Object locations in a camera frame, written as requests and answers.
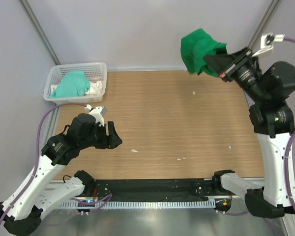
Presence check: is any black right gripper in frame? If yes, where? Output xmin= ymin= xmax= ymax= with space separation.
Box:
xmin=201 ymin=46 xmax=264 ymax=100

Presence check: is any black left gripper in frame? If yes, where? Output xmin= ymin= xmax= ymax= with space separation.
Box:
xmin=80 ymin=121 xmax=122 ymax=149

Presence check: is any green t shirt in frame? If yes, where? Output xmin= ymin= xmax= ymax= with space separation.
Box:
xmin=180 ymin=28 xmax=227 ymax=77

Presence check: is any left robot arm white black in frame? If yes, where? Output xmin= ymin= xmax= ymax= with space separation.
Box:
xmin=0 ymin=112 xmax=122 ymax=236

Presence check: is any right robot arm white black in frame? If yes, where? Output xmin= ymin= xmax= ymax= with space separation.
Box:
xmin=204 ymin=48 xmax=295 ymax=219

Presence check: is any white t shirt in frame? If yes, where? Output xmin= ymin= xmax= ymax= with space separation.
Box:
xmin=50 ymin=81 xmax=103 ymax=98

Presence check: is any teal t shirt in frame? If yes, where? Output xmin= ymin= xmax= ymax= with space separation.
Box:
xmin=50 ymin=70 xmax=90 ymax=98

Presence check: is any white plastic basket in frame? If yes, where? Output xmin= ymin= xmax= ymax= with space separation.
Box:
xmin=43 ymin=62 xmax=107 ymax=104

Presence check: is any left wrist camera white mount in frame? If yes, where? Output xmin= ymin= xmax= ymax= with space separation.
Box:
xmin=85 ymin=104 xmax=107 ymax=126

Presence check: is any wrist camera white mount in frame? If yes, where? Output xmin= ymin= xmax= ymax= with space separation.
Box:
xmin=85 ymin=104 xmax=107 ymax=126
xmin=252 ymin=33 xmax=285 ymax=57

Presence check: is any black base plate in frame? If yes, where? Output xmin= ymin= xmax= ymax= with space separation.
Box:
xmin=89 ymin=178 xmax=231 ymax=203

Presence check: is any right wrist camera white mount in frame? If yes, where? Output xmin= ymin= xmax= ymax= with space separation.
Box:
xmin=252 ymin=33 xmax=285 ymax=57

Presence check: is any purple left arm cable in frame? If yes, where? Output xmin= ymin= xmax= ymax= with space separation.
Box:
xmin=0 ymin=102 xmax=114 ymax=236

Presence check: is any white slotted cable duct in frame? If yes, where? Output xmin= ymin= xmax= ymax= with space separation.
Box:
xmin=57 ymin=199 xmax=216 ymax=210

